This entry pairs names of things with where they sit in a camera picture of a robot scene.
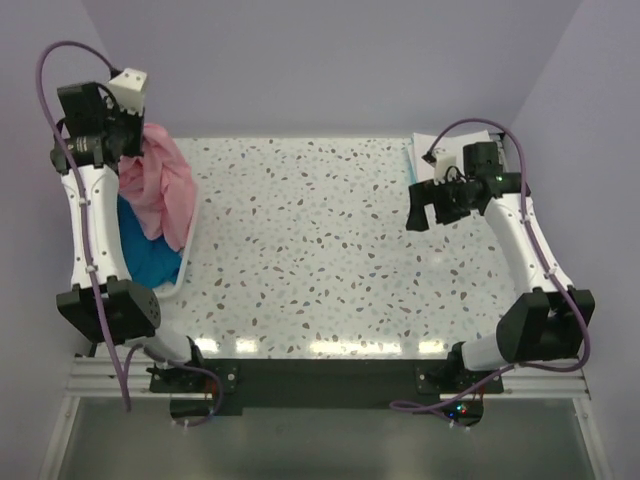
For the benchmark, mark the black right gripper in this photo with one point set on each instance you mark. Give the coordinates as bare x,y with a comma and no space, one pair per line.
425,193

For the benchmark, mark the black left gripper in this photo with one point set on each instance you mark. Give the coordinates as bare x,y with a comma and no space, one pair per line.
138,121

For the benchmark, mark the pink t shirt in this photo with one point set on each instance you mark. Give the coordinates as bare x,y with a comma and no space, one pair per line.
159,187

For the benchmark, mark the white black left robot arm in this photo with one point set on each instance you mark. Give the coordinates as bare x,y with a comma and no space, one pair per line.
106,152

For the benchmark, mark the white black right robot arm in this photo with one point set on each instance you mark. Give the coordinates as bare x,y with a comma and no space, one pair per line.
549,319

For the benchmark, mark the folded teal t shirt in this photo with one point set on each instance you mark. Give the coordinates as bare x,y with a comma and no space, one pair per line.
411,165

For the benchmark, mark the folded white t shirt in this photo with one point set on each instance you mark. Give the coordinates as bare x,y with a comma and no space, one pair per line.
452,144

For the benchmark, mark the blue t shirt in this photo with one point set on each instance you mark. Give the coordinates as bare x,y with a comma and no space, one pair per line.
151,263

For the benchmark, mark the white plastic basket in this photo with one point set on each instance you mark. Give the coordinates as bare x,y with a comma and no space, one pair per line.
169,289

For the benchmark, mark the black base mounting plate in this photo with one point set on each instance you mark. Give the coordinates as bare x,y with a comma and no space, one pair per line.
307,384

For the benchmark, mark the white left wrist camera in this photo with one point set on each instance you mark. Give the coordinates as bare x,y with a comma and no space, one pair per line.
129,88

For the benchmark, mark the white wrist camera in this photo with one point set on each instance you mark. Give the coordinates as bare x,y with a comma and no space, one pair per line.
445,169
129,88

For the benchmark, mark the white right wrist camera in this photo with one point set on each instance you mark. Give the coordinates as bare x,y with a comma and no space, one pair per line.
445,169

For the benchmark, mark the aluminium frame rail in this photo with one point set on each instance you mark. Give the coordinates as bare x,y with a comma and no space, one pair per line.
94,378

